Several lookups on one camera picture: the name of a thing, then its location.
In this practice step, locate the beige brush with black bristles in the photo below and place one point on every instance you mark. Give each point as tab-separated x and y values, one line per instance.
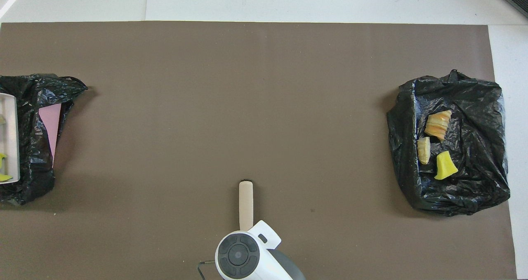
246	205

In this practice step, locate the striped croissant piece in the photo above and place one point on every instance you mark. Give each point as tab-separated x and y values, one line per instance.
438	125
424	150

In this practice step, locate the beige plastic dustpan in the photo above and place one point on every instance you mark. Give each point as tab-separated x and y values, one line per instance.
11	140

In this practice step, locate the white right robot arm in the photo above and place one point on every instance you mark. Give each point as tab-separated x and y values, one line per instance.
272	267

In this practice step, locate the pink bin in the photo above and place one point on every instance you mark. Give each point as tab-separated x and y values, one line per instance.
49	119

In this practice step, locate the black trash bag bin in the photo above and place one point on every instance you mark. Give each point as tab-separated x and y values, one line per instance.
474	189

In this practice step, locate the black trash bag over pink bin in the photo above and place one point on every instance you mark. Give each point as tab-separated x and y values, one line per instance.
33	181

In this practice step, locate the brown table mat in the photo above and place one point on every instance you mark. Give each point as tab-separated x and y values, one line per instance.
165	148

